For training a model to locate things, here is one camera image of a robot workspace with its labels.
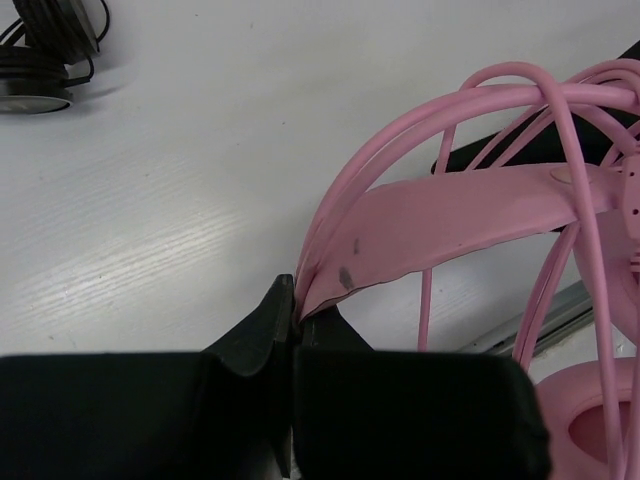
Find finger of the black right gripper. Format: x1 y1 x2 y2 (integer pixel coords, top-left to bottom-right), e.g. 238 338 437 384
430 42 640 236

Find black headphones on left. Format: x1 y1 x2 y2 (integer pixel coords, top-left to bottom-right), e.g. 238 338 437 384
1 0 111 115

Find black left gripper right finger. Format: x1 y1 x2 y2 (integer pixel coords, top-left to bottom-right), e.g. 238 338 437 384
293 307 552 479

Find aluminium front rail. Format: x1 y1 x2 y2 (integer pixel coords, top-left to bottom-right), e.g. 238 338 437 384
459 281 594 356

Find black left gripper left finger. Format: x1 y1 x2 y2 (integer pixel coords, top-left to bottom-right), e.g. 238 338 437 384
1 274 293 479

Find pink gaming headset with cable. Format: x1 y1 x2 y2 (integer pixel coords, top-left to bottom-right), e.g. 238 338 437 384
295 59 639 479

